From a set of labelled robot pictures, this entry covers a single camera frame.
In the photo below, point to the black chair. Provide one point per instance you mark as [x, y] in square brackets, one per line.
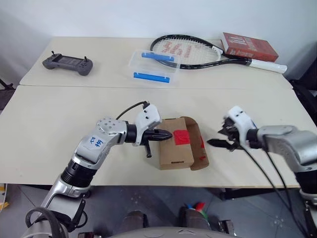
[305, 95]

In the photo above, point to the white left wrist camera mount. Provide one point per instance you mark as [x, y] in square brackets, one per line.
[148, 117]

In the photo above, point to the blue plastic bar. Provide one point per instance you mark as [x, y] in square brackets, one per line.
[158, 56]
[151, 77]

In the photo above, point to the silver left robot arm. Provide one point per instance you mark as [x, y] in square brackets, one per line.
[99, 146]

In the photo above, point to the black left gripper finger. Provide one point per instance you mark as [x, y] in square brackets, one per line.
[164, 133]
[164, 138]

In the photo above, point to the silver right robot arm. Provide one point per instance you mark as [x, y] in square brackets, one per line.
[292, 143]

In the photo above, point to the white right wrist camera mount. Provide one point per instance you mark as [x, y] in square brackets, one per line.
[239, 116]

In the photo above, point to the black stand base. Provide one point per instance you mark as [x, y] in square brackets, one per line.
[5, 93]

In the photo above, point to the black tennis racket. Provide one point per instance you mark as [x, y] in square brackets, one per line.
[198, 65]

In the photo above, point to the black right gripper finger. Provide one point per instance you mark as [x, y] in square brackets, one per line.
[226, 129]
[218, 142]

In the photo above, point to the yellow object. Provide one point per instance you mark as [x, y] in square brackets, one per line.
[2, 198]

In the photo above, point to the multicoloured small object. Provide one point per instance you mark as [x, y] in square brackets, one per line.
[198, 207]

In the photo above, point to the clear container blue clips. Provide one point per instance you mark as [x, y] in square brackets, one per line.
[154, 67]

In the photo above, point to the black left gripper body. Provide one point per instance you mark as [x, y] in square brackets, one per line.
[152, 136]

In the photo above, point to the grey handheld remote controller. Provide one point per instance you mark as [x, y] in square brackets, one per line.
[67, 64]

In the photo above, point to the red tape piece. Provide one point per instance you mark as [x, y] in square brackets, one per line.
[181, 136]

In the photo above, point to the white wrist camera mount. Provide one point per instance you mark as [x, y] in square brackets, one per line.
[239, 116]
[148, 117]

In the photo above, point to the black table frame bar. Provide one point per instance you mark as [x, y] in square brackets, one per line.
[257, 192]

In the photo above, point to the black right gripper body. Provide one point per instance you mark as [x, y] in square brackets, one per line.
[235, 143]

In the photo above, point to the brown cardboard box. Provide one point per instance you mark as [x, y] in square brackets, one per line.
[177, 155]

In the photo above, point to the red hardcover book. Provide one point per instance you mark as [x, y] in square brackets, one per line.
[250, 45]

